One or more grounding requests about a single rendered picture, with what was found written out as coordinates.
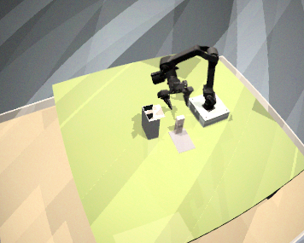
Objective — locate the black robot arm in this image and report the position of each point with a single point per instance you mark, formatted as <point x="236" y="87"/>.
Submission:
<point x="168" y="70"/>

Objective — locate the grey open-top bin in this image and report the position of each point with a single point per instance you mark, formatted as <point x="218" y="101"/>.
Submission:
<point x="151" y="128"/>

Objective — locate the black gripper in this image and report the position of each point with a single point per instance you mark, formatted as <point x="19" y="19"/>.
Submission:
<point x="165" y="94"/>

